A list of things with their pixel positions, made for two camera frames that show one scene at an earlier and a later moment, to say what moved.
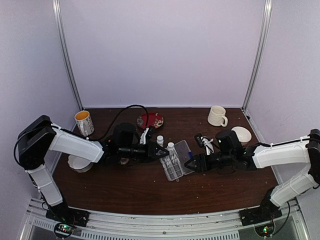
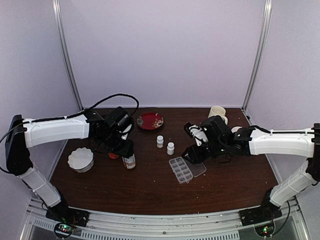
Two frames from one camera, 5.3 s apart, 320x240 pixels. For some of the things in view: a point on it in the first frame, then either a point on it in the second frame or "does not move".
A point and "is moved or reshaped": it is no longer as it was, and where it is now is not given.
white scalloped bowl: [79, 164] does not move
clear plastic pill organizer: [173, 164] is moved or reshaped
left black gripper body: [127, 151] -> [112, 143]
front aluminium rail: [290, 226] does not move
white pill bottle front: [170, 147] does not move
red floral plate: [154, 119] does not move
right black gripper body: [226, 159] -> [216, 149]
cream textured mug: [216, 116] does not move
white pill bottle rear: [160, 140] does not move
